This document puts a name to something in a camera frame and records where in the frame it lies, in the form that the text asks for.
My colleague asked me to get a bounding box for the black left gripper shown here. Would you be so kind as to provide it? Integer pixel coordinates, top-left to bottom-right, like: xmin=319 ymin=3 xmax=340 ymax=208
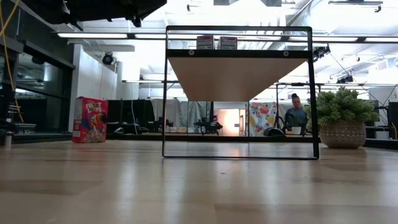
xmin=67 ymin=0 xmax=168 ymax=31

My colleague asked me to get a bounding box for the red Froot Loops cereal box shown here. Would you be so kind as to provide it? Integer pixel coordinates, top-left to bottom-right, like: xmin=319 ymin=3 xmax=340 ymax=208
xmin=72 ymin=96 xmax=109 ymax=144

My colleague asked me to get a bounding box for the black-framed wooden shelf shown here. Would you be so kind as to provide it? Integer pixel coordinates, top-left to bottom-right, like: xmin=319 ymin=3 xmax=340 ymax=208
xmin=161 ymin=25 xmax=321 ymax=161

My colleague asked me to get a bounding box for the ceiling light strip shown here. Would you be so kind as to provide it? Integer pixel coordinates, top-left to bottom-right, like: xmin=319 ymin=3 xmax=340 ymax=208
xmin=57 ymin=32 xmax=128 ymax=40
xmin=135 ymin=33 xmax=205 ymax=40
xmin=213 ymin=34 xmax=282 ymax=41

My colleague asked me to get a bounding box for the black round spot lamp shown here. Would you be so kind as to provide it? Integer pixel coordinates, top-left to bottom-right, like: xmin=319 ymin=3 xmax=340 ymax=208
xmin=101 ymin=52 xmax=115 ymax=66

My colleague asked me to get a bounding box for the white hanging cloth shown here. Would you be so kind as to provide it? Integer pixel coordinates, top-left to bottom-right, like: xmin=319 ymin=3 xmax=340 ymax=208
xmin=151 ymin=98 xmax=187 ymax=128

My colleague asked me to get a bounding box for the grey hanging cloth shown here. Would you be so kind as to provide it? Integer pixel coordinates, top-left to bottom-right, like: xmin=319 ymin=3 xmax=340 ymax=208
xmin=179 ymin=101 xmax=206 ymax=125

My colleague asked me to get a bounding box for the floral hanging fabric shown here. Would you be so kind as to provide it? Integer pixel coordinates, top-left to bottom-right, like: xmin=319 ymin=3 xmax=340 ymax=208
xmin=248 ymin=101 xmax=278 ymax=137

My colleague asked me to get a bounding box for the black track light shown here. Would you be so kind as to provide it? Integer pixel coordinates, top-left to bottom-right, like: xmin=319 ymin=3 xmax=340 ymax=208
xmin=335 ymin=74 xmax=354 ymax=85
xmin=312 ymin=44 xmax=331 ymax=62

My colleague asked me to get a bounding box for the person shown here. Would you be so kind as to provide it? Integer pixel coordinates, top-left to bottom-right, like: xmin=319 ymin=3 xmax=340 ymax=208
xmin=283 ymin=92 xmax=309 ymax=134

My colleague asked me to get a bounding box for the small plant white pot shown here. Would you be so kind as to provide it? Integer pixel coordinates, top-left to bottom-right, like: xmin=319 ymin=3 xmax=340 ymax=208
xmin=287 ymin=113 xmax=302 ymax=135

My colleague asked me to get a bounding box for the bushy green plant woven pot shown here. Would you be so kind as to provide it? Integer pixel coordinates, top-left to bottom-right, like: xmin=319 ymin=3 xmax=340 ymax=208
xmin=303 ymin=86 xmax=381 ymax=149

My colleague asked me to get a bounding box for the yellow cable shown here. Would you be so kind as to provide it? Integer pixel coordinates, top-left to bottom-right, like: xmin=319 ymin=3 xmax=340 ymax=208
xmin=0 ymin=0 xmax=25 ymax=123

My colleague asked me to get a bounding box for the black metal table frame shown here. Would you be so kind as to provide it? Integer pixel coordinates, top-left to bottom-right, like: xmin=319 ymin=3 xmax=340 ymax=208
xmin=12 ymin=132 xmax=398 ymax=150

